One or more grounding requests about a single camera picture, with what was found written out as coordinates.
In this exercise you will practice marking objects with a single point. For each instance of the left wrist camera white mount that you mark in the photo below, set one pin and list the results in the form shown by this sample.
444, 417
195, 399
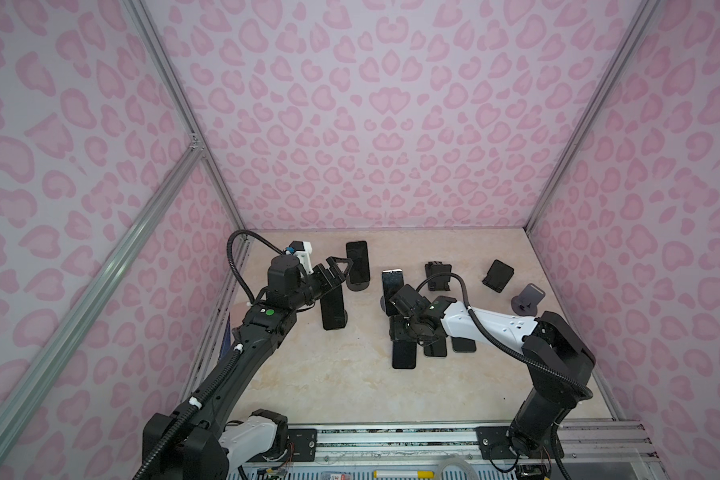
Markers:
302, 250

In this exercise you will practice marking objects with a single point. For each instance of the black folding stand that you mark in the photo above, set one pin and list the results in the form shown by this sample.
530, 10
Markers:
498, 276
438, 276

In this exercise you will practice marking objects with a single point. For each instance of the yellow white marker pen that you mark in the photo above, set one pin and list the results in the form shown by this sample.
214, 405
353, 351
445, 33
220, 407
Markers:
404, 474

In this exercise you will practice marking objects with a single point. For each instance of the silver-edged black phone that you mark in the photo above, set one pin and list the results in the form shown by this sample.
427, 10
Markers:
392, 282

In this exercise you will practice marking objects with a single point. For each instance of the right corner aluminium profile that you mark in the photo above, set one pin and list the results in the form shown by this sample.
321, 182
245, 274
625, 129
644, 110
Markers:
639, 27

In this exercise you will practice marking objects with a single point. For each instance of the clear plastic tube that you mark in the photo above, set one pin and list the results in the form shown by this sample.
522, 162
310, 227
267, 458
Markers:
456, 462

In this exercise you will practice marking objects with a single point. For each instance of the left corner aluminium profile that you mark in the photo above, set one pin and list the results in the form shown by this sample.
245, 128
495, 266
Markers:
156, 50

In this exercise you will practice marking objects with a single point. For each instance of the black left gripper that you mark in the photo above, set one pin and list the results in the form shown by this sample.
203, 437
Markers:
328, 283

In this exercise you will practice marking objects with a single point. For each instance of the left diagonal aluminium strut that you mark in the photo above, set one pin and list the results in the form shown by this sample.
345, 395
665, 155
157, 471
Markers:
30, 391

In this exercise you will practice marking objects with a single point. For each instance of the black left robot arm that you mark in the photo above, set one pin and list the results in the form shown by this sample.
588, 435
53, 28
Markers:
196, 441

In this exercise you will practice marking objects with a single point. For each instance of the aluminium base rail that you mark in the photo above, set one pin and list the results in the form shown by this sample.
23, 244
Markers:
581, 449

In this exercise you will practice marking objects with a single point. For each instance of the grey round stand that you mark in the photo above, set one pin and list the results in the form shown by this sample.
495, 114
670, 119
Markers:
526, 303

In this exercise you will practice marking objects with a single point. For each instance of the round stand of back phone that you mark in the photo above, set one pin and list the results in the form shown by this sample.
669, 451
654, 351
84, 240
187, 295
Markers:
357, 286

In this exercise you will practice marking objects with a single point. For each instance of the corner aluminium profile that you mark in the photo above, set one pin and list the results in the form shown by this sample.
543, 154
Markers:
639, 27
156, 50

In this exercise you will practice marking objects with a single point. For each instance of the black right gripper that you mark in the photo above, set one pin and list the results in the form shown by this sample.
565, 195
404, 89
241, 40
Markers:
421, 339

